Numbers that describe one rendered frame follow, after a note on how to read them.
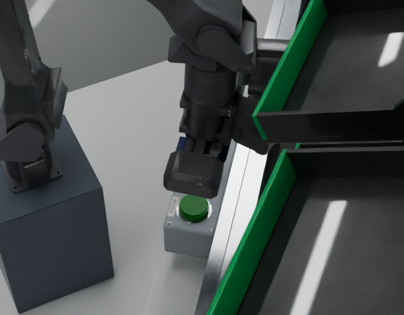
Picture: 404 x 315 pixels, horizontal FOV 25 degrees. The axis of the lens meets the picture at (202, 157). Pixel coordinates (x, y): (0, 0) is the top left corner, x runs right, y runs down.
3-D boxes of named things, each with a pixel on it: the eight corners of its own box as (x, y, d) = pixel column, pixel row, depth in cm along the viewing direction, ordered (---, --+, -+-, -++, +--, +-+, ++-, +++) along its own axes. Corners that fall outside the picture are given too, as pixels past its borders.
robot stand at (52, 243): (-12, 238, 131) (-40, 147, 116) (79, 205, 135) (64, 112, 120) (18, 315, 123) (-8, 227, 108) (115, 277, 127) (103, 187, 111)
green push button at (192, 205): (176, 222, 121) (176, 214, 120) (182, 199, 124) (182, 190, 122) (205, 227, 121) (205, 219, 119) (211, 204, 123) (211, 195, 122)
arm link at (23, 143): (-8, 162, 107) (-18, 125, 102) (7, 106, 112) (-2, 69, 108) (49, 164, 106) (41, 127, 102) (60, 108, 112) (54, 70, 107)
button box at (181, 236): (163, 252, 125) (162, 225, 120) (196, 140, 138) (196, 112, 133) (214, 260, 124) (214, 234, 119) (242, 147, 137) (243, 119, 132)
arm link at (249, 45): (196, 29, 90) (316, 36, 90) (200, -23, 95) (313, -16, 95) (192, 108, 99) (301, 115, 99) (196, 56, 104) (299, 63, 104)
